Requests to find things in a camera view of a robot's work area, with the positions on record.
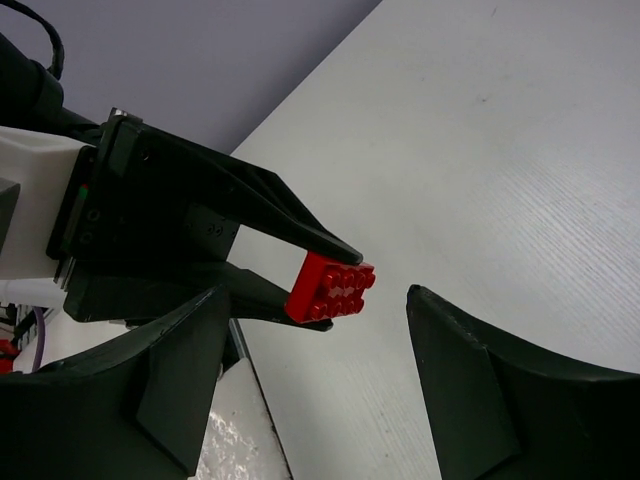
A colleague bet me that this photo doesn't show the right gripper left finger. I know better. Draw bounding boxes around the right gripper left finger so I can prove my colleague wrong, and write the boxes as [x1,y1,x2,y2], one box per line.
[1,287,230,479]

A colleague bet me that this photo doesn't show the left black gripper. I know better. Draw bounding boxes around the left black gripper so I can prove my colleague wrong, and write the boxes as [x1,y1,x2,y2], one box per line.
[46,119,362,332]

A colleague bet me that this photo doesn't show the red curved lego brick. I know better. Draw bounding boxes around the red curved lego brick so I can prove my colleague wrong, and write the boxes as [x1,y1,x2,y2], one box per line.
[284,252,376,324]

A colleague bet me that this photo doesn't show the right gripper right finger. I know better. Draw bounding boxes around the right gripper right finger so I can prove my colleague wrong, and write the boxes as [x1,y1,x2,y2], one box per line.
[406,285,639,479]

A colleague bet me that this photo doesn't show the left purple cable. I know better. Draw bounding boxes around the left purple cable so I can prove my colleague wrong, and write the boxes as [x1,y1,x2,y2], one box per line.
[29,305,49,374]

